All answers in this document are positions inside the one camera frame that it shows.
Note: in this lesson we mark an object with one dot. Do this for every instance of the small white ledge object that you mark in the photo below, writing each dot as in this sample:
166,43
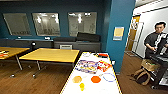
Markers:
47,38

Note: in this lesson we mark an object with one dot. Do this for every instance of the red snack bag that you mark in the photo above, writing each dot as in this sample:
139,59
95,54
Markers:
104,66

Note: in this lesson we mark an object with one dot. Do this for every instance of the small red black game set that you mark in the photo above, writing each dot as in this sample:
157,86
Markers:
2,53

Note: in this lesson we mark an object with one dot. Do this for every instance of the dark grey sofa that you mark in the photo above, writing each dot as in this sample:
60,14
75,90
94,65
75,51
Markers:
76,43

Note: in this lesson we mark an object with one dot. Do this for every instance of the flat red box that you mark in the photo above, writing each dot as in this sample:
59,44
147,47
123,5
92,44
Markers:
103,55

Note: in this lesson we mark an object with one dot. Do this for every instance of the tan framed wall poster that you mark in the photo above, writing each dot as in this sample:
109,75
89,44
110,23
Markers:
118,33

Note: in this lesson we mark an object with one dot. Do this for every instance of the small yellow cup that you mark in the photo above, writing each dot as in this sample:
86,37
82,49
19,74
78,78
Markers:
81,86

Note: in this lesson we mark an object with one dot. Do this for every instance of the person in black shirt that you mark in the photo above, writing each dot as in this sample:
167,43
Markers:
153,38

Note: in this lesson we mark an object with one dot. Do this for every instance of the long grey bench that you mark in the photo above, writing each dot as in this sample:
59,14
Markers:
20,42

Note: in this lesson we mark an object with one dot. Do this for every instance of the white paper sign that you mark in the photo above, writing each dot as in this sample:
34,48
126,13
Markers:
66,47

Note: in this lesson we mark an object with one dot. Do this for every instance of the brown cardboard box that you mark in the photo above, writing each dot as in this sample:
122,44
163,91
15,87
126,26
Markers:
148,64

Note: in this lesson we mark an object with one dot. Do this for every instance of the white table with toys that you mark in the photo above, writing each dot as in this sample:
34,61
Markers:
96,88

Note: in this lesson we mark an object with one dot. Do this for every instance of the brown backpack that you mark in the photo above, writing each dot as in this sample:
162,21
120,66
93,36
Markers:
141,76

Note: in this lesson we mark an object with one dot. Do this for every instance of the pale orange bowl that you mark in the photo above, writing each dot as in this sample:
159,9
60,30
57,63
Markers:
77,79

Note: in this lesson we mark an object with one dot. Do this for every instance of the yellow wooden table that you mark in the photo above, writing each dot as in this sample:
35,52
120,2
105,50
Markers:
50,55
13,51

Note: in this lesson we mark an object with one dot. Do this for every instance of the white wall outlet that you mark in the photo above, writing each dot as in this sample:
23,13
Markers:
113,62

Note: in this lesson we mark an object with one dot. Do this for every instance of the small black device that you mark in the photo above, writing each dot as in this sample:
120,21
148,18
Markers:
33,44

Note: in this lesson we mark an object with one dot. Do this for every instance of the clear bowl blue rim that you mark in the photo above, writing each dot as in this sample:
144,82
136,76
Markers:
108,77

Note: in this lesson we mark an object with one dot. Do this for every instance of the interior glass window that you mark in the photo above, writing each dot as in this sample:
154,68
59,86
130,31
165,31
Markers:
83,24
46,24
16,24

